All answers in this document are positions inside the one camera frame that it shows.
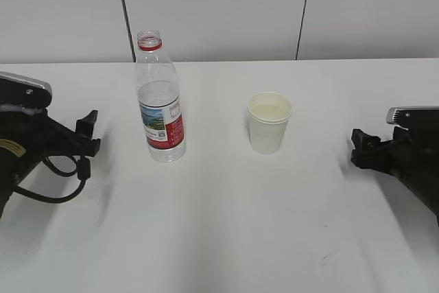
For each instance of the clear plastic water bottle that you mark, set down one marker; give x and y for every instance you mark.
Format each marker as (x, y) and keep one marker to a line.
(158, 96)

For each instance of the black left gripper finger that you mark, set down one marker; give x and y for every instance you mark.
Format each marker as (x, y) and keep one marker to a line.
(84, 146)
(85, 125)

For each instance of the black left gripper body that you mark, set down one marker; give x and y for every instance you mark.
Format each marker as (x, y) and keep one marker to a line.
(29, 137)

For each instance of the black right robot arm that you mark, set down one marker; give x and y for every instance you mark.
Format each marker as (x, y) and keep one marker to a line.
(426, 192)

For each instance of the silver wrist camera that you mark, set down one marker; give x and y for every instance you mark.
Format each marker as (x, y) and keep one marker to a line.
(416, 119)
(20, 90)

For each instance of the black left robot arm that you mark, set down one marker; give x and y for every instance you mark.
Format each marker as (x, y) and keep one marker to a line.
(62, 166)

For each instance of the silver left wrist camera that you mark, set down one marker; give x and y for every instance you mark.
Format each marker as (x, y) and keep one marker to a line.
(20, 90)

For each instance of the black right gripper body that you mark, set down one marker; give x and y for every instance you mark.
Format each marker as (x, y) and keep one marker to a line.
(411, 155)

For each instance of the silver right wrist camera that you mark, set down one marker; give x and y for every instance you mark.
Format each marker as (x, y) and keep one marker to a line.
(416, 119)

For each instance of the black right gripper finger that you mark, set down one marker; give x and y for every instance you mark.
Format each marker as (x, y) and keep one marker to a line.
(363, 141)
(365, 160)

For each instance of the white paper cup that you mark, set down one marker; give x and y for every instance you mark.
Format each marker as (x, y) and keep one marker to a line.
(268, 117)

